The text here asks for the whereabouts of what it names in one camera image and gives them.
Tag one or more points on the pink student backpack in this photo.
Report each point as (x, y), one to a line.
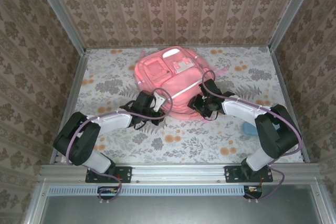
(183, 77)

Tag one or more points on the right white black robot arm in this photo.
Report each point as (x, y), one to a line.
(241, 108)

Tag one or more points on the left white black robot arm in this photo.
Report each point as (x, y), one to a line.
(113, 123)

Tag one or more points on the light blue pencil case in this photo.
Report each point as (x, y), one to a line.
(249, 129)

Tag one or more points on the floral patterned table cover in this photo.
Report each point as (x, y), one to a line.
(183, 142)

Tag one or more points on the grey metal sheet panel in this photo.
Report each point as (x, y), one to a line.
(183, 211)

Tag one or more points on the aluminium table side rail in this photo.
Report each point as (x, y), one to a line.
(280, 77)
(78, 74)

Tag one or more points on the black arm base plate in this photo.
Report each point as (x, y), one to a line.
(232, 174)
(123, 174)

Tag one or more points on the aluminium mounting rail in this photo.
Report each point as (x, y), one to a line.
(178, 172)

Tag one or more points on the aluminium frame post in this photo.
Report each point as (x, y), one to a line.
(294, 11)
(59, 14)

